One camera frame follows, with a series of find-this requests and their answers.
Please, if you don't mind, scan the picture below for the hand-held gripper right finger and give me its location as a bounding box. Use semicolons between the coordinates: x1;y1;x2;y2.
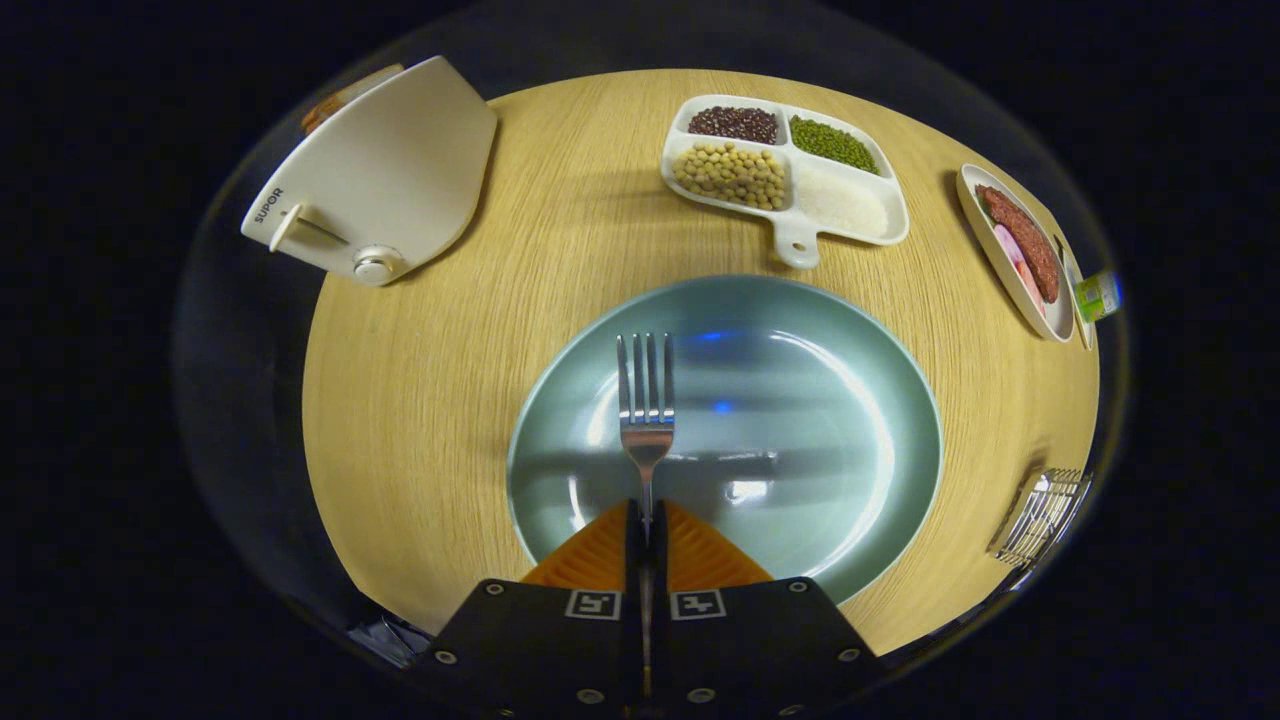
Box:
648;500;891;716

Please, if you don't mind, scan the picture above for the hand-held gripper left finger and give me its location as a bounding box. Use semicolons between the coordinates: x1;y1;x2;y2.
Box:
415;500;645;716

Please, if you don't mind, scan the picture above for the silver metal fork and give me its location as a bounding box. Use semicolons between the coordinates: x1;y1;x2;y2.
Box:
615;333;677;693

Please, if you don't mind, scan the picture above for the light blue round plate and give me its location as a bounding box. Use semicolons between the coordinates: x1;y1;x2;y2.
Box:
507;275;943;606

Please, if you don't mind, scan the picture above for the perforated metal drain basket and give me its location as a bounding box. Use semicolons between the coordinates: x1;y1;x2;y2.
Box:
988;467;1094;569

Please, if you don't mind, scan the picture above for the white divided snack tray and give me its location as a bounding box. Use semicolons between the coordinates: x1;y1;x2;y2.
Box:
660;94;910;269

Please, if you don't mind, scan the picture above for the white square coaster tray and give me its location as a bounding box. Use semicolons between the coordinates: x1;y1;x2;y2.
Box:
1055;235;1097;351

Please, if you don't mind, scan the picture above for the pile of white grains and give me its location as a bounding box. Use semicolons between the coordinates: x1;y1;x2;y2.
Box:
795;165;890;239

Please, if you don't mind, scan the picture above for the beige plate with meat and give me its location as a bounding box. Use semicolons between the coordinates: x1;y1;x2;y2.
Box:
955;163;1076;343

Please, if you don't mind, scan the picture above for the pile of yellow soybeans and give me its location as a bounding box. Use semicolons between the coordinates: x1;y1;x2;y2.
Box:
671;142;788;211

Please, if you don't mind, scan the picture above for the brown meat patty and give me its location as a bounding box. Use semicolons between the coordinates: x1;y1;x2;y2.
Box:
977;185;1061;304

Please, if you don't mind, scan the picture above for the silver and green drink bottle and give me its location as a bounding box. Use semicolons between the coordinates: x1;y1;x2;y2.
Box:
1072;268;1124;323

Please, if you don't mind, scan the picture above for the cream white toaster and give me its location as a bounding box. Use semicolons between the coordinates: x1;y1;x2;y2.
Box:
240;55;498;288

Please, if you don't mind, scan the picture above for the pile of green mung beans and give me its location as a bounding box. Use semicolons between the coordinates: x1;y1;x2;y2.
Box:
789;115;880;176

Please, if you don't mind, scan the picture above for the pile of dark red beans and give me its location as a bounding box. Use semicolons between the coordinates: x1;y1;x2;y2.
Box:
687;106;779;146

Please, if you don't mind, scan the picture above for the brown bread slice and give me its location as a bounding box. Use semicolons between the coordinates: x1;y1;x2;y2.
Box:
300;64;406;137

